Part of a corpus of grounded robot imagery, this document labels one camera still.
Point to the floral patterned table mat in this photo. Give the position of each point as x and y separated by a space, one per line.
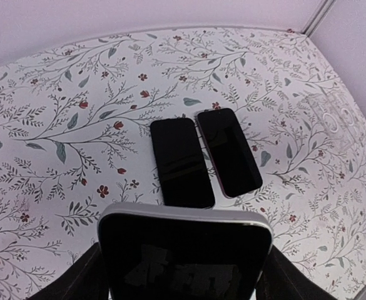
75 138

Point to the black smartphone with white edge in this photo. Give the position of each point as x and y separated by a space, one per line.
166 252

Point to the clear case on mat right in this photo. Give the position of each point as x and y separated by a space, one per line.
316 101

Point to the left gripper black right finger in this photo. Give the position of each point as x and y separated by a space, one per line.
281 280

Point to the black smartphone corner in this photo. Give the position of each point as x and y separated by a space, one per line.
181 167

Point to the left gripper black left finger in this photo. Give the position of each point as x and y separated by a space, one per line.
85 279

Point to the right aluminium frame post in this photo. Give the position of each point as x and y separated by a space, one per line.
317 17

